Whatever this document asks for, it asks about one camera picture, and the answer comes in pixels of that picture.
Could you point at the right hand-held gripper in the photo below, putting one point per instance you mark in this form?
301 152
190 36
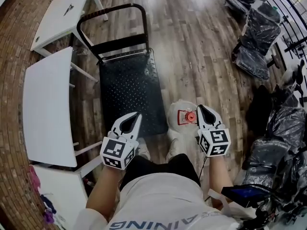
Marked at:
216 140

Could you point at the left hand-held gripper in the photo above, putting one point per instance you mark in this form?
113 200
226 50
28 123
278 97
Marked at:
115 152

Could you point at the clear water jug red cap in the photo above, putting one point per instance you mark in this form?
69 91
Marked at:
175 121

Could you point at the black platform trolley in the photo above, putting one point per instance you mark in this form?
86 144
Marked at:
129 92

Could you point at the person's right forearm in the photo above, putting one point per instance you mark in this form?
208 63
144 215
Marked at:
218 174

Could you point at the person's left forearm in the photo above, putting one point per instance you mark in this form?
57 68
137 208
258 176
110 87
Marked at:
103 190

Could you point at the person's left white shoe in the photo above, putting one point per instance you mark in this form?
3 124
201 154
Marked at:
144 148

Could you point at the person's black shorts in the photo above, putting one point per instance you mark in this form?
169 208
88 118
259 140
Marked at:
163 169

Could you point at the person's white t-shirt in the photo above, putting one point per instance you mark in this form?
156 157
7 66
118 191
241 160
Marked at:
156 200

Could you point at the black monitor with blue screen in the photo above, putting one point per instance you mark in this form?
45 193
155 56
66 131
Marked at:
244 193

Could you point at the white table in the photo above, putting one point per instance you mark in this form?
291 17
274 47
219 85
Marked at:
64 190
48 104
60 20

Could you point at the pink cloth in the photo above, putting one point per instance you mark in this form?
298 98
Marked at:
34 177

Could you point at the purple cloth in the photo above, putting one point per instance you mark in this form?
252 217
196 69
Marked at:
48 207

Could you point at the black metal railing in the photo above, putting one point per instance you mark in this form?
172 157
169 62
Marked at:
297 44

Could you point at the small metal tool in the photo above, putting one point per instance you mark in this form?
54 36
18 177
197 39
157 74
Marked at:
68 10

